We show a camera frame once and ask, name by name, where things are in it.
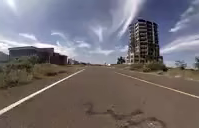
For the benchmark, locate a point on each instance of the tall unfinished building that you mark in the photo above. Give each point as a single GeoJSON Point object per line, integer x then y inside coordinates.
{"type": "Point", "coordinates": [143, 40]}

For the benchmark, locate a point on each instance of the grey asphalt road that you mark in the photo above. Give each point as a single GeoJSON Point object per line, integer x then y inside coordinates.
{"type": "Point", "coordinates": [97, 90]}

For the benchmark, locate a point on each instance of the low dark building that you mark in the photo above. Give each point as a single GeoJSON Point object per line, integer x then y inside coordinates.
{"type": "Point", "coordinates": [33, 52]}

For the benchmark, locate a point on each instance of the solid white painted line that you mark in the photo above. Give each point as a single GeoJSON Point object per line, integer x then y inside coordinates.
{"type": "Point", "coordinates": [37, 92]}
{"type": "Point", "coordinates": [167, 87]}

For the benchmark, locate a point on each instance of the small bush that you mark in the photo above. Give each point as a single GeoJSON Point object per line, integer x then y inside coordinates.
{"type": "Point", "coordinates": [181, 64]}

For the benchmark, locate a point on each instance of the tree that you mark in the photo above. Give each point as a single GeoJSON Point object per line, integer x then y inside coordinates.
{"type": "Point", "coordinates": [120, 60]}

